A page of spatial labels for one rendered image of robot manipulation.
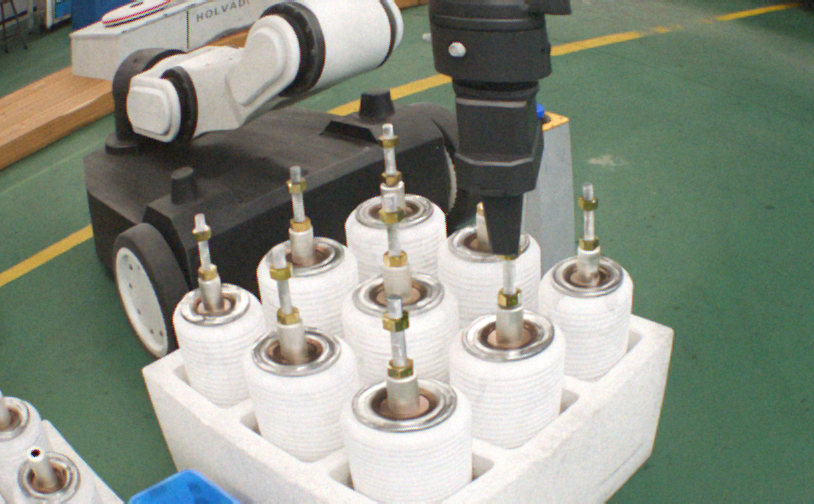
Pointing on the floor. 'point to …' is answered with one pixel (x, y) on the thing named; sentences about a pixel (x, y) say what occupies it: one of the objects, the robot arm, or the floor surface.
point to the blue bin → (184, 491)
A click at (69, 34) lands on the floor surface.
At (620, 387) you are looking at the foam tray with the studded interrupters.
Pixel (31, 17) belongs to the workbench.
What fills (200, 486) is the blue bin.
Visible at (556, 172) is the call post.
